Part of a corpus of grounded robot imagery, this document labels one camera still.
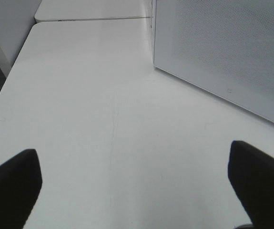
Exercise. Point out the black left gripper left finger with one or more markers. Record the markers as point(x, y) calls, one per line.
point(20, 185)

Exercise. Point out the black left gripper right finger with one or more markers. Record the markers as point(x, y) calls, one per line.
point(251, 174)

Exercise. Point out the white microwave door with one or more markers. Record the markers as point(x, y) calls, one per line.
point(223, 46)

